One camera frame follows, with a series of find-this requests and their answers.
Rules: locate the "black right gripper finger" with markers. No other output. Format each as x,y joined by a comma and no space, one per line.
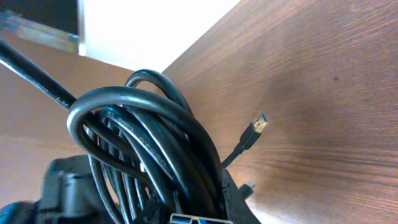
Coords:
237,210

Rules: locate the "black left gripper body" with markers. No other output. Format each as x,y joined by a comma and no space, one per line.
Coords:
69,195

